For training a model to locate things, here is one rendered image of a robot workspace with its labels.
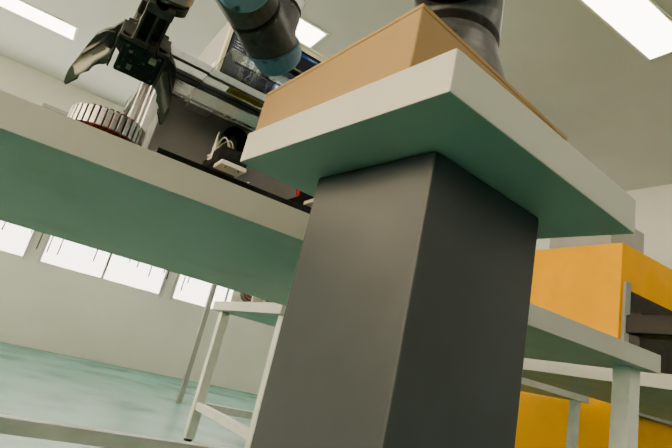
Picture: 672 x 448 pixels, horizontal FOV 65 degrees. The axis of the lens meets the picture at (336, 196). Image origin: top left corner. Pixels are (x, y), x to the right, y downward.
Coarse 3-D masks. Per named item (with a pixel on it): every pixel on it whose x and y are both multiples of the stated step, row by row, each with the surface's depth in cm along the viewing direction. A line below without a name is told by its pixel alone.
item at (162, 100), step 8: (160, 80) 80; (160, 88) 80; (168, 88) 83; (160, 96) 80; (168, 96) 83; (160, 104) 84; (168, 104) 84; (160, 112) 85; (168, 112) 85; (160, 120) 86
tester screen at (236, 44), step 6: (234, 36) 133; (234, 42) 133; (240, 42) 134; (234, 48) 133; (240, 48) 133; (246, 54) 134; (300, 60) 143; (306, 60) 144; (312, 60) 145; (300, 66) 142; (306, 66) 143; (312, 66) 144
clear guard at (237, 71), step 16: (224, 64) 112; (240, 64) 101; (208, 80) 121; (224, 80) 119; (240, 80) 117; (256, 80) 116; (272, 80) 104; (288, 80) 111; (224, 96) 127; (240, 96) 125; (256, 96) 123; (256, 112) 131
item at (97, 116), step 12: (72, 108) 77; (84, 108) 76; (96, 108) 76; (84, 120) 75; (96, 120) 76; (108, 120) 76; (120, 120) 77; (132, 120) 79; (108, 132) 77; (120, 132) 77; (132, 132) 79; (144, 132) 82
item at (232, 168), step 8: (216, 152) 120; (224, 152) 118; (232, 152) 119; (240, 152) 120; (208, 160) 123; (216, 160) 117; (224, 160) 115; (232, 160) 118; (216, 168) 119; (224, 168) 117; (232, 168) 116; (240, 168) 117; (232, 176) 125
